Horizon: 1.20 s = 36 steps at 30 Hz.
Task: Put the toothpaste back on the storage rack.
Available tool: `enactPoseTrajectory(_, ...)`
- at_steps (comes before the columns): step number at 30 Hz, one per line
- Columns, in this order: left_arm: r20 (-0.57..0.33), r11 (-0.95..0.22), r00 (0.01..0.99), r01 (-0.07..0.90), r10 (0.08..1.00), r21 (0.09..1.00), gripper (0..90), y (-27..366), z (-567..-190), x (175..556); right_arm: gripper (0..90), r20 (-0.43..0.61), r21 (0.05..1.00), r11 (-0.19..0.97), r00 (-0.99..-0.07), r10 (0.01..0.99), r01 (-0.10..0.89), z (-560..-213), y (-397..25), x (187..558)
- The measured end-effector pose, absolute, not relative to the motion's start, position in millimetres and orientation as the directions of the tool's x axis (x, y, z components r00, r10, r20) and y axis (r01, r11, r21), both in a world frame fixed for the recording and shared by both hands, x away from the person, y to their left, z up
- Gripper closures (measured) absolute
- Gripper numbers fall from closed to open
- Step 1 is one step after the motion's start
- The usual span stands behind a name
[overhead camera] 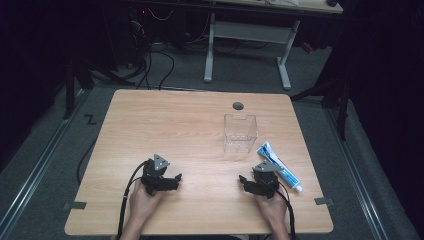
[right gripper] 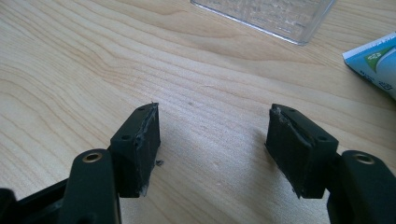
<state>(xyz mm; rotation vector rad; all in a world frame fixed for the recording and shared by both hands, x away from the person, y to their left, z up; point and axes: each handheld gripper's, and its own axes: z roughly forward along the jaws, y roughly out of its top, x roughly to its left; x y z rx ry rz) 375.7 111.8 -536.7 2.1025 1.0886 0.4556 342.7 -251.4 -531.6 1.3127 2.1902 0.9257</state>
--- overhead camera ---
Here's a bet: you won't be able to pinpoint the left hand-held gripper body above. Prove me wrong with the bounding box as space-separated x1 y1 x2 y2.
140 153 172 197

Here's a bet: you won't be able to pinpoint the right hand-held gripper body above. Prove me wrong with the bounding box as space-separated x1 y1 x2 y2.
250 160 284 200

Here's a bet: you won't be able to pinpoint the person's right hand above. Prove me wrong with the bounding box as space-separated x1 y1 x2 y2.
254 191 290 226

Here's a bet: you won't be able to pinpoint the person's left hand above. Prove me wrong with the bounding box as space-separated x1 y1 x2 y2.
128 181 165 224

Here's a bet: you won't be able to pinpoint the white blue toothpaste tube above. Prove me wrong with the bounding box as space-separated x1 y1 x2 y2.
255 140 304 194

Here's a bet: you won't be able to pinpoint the clear plastic box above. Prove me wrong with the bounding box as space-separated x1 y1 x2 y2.
222 113 259 155

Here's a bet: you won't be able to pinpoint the grey tape strip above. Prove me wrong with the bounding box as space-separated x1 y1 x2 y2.
62 201 88 211
313 196 335 206

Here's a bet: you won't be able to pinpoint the black metal stand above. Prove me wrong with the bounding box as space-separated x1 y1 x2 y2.
62 56 136 121
289 74 352 142

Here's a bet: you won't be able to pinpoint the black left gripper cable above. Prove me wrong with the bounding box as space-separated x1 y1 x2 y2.
115 159 150 240

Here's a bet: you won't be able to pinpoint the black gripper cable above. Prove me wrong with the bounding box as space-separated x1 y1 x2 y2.
277 189 298 240
115 159 150 240

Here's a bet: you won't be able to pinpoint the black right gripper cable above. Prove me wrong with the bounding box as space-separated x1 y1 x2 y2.
277 189 298 240

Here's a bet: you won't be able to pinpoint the thin black floor cable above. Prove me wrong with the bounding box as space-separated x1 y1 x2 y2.
76 137 99 186

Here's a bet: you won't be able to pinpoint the metal floor rail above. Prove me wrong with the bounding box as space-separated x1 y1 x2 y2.
0 89 88 240
323 109 390 240

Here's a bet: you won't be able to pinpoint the black floor cables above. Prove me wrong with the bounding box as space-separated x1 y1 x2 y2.
128 6 214 92

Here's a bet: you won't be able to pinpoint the white desk frame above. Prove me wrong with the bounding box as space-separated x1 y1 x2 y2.
202 0 345 91

